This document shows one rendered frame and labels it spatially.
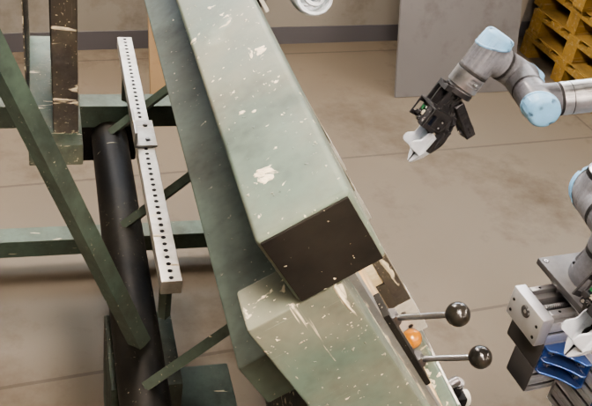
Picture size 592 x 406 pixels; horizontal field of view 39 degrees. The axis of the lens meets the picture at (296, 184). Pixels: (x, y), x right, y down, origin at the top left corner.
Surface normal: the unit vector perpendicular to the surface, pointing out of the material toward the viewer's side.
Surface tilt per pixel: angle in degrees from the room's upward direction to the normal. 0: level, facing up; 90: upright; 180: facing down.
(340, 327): 90
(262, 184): 34
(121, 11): 90
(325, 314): 90
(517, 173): 0
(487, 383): 0
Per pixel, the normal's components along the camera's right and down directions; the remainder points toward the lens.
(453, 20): 0.37, 0.29
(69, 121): 0.25, 0.58
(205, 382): 0.14, -0.81
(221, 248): -0.42, -0.66
